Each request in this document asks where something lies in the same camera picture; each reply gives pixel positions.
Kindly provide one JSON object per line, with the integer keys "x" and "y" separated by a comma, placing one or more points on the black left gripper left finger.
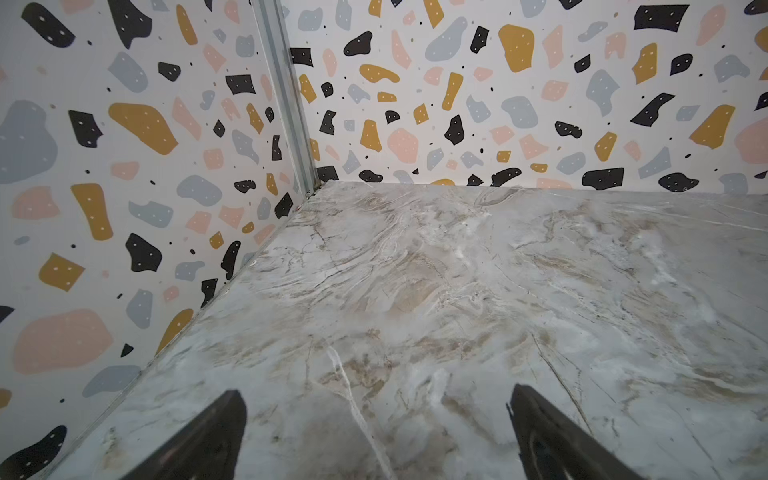
{"x": 206, "y": 448}

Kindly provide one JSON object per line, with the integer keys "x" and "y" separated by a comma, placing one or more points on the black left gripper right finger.
{"x": 552, "y": 446}

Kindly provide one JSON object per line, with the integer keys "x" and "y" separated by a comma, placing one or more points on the aluminium left corner post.
{"x": 273, "y": 34}

